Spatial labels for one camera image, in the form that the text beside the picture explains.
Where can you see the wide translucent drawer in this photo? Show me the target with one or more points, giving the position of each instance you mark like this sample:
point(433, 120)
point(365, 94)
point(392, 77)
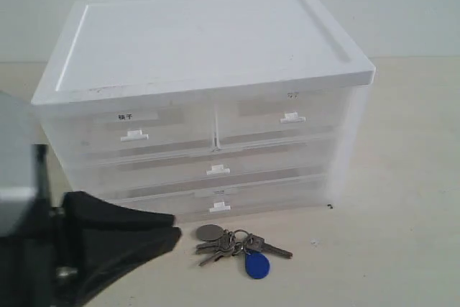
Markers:
point(233, 200)
point(149, 177)

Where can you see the keys with blue fob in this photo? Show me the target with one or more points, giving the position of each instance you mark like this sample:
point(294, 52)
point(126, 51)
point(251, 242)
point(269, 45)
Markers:
point(219, 243)

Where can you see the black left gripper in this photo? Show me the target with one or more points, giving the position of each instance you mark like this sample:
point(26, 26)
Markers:
point(116, 241)

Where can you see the white translucent drawer cabinet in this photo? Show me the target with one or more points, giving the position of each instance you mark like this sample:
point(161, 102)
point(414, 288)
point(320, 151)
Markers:
point(115, 55)

